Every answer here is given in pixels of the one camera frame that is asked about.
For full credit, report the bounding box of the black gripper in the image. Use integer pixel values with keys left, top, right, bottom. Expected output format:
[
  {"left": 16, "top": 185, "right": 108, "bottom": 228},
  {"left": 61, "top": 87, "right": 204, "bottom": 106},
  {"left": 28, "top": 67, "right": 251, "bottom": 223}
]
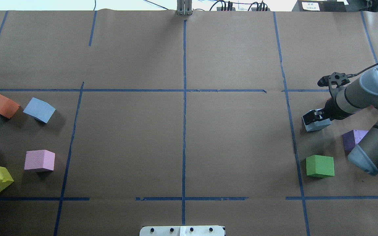
[{"left": 303, "top": 98, "right": 344, "bottom": 125}]

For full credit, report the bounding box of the blue foam block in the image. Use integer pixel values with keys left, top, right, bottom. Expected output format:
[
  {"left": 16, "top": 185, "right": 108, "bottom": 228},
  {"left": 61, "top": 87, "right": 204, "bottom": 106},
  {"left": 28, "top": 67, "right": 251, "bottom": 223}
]
[
  {"left": 302, "top": 109, "right": 332, "bottom": 132},
  {"left": 23, "top": 97, "right": 56, "bottom": 124}
]

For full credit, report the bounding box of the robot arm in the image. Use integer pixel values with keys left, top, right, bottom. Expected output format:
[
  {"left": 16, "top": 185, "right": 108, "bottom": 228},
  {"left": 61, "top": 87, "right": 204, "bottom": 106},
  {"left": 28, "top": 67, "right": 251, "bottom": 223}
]
[{"left": 302, "top": 64, "right": 378, "bottom": 176}]

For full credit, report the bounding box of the purple foam block right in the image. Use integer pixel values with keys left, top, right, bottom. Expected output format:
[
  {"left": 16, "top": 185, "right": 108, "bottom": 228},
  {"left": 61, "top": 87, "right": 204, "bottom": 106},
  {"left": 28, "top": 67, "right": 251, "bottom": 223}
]
[{"left": 342, "top": 129, "right": 368, "bottom": 152}]

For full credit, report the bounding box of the green foam block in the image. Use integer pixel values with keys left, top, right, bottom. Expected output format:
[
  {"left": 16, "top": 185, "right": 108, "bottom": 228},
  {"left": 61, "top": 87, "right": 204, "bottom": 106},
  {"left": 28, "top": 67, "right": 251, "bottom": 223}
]
[{"left": 305, "top": 154, "right": 335, "bottom": 178}]

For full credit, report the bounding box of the black box with label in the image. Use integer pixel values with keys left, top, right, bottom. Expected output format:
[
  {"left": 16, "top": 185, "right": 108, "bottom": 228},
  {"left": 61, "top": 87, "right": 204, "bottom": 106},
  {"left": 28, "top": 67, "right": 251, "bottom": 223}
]
[{"left": 291, "top": 0, "right": 347, "bottom": 12}]

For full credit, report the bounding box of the pink foam block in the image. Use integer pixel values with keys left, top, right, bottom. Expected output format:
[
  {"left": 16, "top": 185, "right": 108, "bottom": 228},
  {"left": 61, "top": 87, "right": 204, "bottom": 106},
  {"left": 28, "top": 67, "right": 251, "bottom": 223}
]
[{"left": 24, "top": 150, "right": 55, "bottom": 172}]

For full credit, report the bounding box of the orange foam block left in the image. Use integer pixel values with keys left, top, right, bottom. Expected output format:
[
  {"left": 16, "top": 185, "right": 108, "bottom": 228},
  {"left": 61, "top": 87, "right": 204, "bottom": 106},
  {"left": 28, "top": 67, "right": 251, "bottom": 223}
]
[{"left": 0, "top": 94, "right": 20, "bottom": 119}]

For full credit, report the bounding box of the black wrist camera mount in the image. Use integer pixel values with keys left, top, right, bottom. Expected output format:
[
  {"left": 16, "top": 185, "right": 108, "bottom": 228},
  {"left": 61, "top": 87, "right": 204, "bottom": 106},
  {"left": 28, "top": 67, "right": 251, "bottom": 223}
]
[{"left": 317, "top": 72, "right": 350, "bottom": 99}]

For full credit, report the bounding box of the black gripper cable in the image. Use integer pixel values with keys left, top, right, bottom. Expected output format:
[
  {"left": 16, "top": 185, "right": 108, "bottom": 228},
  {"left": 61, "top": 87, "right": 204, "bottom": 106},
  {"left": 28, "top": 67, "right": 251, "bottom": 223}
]
[{"left": 346, "top": 55, "right": 378, "bottom": 78}]

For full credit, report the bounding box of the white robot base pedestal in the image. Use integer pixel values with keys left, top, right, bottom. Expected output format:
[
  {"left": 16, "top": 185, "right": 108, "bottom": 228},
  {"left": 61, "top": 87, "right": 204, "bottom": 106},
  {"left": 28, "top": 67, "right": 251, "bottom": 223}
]
[{"left": 139, "top": 225, "right": 226, "bottom": 236}]

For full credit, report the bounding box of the aluminium frame post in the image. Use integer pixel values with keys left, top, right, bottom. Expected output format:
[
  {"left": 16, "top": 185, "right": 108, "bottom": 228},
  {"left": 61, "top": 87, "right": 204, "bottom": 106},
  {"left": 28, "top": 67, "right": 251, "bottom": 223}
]
[{"left": 177, "top": 0, "right": 193, "bottom": 15}]

